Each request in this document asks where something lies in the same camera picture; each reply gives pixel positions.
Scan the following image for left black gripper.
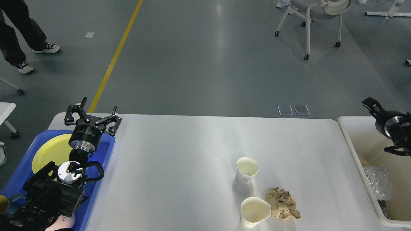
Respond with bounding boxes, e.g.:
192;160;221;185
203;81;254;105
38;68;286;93
64;97;122;153

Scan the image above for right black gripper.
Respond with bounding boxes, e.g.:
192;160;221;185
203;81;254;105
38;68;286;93
362;98;405;139

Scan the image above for yellow plastic plate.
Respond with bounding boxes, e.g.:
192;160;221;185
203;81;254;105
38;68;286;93
32;133;72;174

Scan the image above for pink mug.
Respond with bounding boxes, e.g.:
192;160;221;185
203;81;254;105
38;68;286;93
45;214;76;231

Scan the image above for dark teal mug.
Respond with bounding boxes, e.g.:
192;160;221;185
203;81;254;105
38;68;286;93
0;193;25;214

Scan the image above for brown paper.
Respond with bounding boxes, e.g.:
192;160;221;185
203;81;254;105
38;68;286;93
265;187;301;220

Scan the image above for white paper cup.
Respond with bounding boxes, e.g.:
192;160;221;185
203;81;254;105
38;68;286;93
236;157;260;183
240;196;271;228

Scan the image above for brown paper bag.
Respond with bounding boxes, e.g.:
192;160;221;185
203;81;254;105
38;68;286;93
353;151;411;228

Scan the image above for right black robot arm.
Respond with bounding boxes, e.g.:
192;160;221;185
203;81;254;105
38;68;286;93
362;98;411;157

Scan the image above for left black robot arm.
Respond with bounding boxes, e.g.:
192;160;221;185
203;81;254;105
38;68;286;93
1;98;122;231

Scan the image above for blue plastic tray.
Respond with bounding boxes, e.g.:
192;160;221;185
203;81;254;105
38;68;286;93
1;130;115;231

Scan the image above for white plastic bin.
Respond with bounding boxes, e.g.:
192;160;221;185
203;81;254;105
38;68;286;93
337;116;410;231

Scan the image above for white side table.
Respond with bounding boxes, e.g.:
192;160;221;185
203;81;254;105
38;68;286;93
0;102;20;139

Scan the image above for grey floor plates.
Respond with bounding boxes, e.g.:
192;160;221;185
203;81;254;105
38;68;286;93
277;104;311;116

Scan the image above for white wheeled chair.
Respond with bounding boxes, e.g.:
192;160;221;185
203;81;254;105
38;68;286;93
275;0;351;61

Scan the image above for person in dark trousers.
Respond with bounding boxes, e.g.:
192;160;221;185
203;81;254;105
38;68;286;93
0;0;61;74

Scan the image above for white table frame base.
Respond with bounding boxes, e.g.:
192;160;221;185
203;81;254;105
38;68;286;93
364;0;411;19

